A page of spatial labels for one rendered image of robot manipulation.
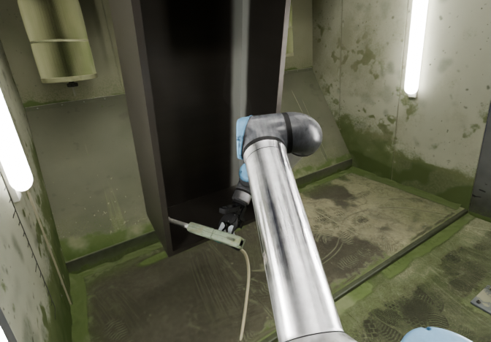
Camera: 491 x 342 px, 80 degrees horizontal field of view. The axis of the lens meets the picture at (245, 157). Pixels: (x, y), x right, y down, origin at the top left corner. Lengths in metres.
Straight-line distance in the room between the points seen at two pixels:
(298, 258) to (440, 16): 2.37
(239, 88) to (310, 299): 1.27
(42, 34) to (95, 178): 0.96
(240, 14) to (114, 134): 1.38
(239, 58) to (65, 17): 1.11
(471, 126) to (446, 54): 0.55
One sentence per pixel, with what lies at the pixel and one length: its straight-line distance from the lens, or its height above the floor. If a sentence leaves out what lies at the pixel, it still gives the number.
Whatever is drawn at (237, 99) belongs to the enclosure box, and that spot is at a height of 1.09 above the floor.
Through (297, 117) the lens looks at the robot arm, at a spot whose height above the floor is 1.16.
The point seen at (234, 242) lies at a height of 0.57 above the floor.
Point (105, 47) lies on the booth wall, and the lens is 2.57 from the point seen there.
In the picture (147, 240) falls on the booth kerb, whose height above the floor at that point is 0.11.
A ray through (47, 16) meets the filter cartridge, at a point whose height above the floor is 1.63.
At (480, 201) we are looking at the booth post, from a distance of 2.81.
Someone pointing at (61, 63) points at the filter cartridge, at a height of 1.36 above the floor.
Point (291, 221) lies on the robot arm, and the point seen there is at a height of 1.02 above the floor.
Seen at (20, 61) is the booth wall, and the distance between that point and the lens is 2.56.
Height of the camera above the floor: 1.34
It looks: 20 degrees down
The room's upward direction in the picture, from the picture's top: 5 degrees counter-clockwise
